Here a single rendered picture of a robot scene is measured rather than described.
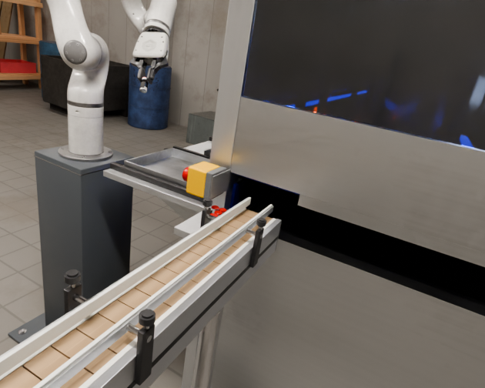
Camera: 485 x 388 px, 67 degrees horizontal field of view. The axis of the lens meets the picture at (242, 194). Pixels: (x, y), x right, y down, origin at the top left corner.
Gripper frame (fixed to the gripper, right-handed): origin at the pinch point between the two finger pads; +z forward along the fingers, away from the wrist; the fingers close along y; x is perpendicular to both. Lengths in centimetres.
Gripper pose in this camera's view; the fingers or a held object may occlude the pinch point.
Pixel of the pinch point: (145, 75)
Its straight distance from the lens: 123.2
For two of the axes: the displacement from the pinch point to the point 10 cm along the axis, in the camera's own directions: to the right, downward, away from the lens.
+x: 1.0, 3.4, 9.3
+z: -1.2, 9.4, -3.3
